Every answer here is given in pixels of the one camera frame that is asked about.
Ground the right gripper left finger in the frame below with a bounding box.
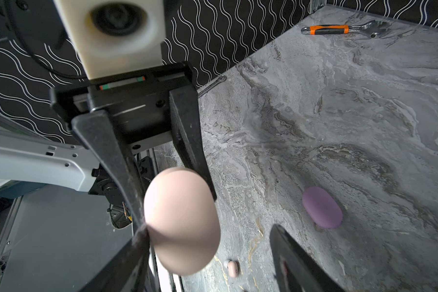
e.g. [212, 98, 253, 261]
[80, 224, 150, 292]

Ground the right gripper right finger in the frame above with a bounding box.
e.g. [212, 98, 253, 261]
[270, 224, 344, 292]

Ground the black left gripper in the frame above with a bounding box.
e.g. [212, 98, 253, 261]
[50, 62, 217, 227]

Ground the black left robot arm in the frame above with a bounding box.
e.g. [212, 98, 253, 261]
[0, 62, 215, 228]

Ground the orange handled adjustable wrench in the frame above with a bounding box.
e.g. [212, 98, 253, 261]
[301, 20, 390, 38]

